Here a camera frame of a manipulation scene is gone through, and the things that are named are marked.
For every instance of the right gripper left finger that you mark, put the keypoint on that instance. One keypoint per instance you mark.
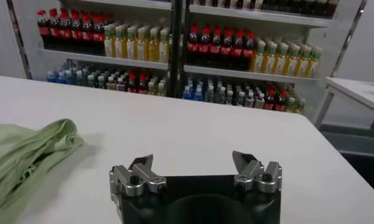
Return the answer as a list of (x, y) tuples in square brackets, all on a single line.
[(141, 175)]

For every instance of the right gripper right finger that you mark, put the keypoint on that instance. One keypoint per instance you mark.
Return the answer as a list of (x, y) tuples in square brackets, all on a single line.
[(251, 173)]

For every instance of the green polo shirt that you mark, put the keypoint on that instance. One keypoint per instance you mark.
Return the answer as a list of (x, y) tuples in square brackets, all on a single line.
[(22, 158)]

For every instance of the small grey-label drink bottle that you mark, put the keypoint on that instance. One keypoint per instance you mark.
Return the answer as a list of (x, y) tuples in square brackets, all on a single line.
[(260, 103), (121, 86), (250, 101), (111, 84)]

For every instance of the small red-cap cola bottle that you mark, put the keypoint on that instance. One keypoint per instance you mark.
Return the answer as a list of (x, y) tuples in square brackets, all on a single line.
[(142, 86), (269, 103), (280, 105), (131, 85)]

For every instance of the small yellow tea bottle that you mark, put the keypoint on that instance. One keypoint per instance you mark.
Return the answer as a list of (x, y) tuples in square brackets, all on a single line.
[(161, 90), (291, 106), (151, 89), (301, 107)]

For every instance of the small blue drink bottle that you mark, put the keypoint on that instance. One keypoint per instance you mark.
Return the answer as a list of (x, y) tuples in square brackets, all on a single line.
[(187, 93), (50, 77), (198, 95), (61, 78)]

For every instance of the white side table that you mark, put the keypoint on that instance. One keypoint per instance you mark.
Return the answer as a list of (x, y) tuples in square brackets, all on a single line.
[(357, 89)]

